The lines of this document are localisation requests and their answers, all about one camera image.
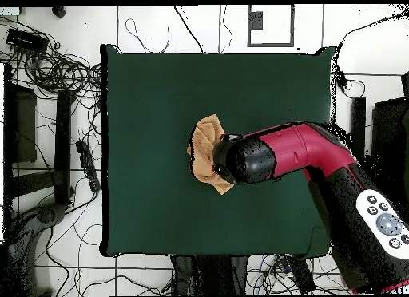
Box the tan terry cloth towel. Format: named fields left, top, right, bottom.
left=186, top=113, right=236, bottom=196

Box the flat black box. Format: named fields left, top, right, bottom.
left=6, top=27, right=50, bottom=53

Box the dark green table cloth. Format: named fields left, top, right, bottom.
left=100, top=43, right=336, bottom=259

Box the black metal stand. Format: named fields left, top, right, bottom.
left=170, top=255, right=249, bottom=296

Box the long black power strip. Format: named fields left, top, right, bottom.
left=75, top=139, right=101, bottom=193

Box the black T-shaped floor stand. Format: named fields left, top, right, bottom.
left=12, top=89, right=75, bottom=206

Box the black upright bar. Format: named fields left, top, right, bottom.
left=351, top=97, right=367, bottom=157

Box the dark brown box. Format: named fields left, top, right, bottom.
left=2, top=82, right=38, bottom=164

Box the dark cabinet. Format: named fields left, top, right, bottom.
left=371, top=97, right=409, bottom=196

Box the grey chair base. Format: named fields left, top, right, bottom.
left=0, top=203, right=66, bottom=296

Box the grey rectangular floor frame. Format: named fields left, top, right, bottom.
left=246, top=4, right=296, bottom=48

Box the black strip among cables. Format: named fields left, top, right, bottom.
left=285, top=256, right=316, bottom=295

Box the tangled black cable bundle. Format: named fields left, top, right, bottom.
left=0, top=15, right=103, bottom=101

